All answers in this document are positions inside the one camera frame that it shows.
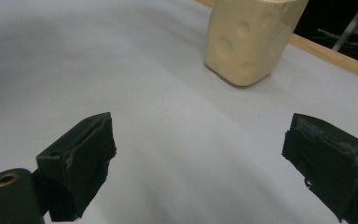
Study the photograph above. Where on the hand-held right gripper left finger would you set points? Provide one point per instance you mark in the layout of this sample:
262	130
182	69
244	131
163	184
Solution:
77	161

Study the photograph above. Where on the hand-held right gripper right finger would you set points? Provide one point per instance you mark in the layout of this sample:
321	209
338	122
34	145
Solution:
332	161

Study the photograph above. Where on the cream dimpled holder cup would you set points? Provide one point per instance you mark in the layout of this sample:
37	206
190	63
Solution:
248	40

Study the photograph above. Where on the grey metal stand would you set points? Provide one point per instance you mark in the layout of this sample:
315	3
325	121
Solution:
352	25

